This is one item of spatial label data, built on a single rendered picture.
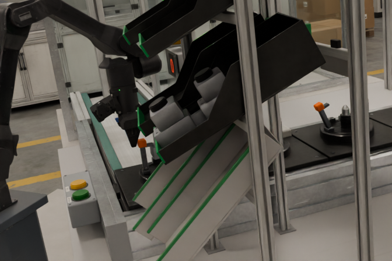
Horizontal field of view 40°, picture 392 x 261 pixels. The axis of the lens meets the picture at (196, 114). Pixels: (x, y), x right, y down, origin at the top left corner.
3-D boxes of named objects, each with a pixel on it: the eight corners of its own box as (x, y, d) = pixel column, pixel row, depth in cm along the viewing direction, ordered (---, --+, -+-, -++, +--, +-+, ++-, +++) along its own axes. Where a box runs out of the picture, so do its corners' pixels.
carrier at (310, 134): (330, 165, 130) (327, 116, 127) (287, 137, 153) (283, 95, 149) (415, 144, 136) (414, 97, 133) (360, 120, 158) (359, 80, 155)
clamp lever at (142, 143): (142, 170, 128) (137, 141, 126) (140, 168, 130) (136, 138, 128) (157, 168, 129) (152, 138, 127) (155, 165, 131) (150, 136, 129)
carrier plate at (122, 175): (129, 214, 118) (128, 205, 118) (114, 176, 140) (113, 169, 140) (231, 189, 124) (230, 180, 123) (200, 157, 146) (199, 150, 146)
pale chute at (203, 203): (171, 285, 84) (149, 271, 83) (166, 243, 97) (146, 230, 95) (284, 148, 80) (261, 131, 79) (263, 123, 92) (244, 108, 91)
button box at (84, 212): (72, 229, 126) (67, 205, 124) (66, 195, 145) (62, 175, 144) (101, 222, 127) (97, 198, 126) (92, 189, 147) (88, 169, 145)
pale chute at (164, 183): (151, 242, 98) (132, 229, 97) (149, 210, 110) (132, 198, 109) (247, 123, 94) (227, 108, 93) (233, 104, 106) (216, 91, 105)
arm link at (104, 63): (108, 59, 116) (141, 50, 122) (93, 58, 120) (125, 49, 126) (114, 90, 118) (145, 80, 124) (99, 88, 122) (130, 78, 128)
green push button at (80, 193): (73, 205, 126) (72, 197, 125) (72, 198, 130) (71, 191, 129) (90, 201, 127) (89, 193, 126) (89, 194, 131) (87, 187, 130)
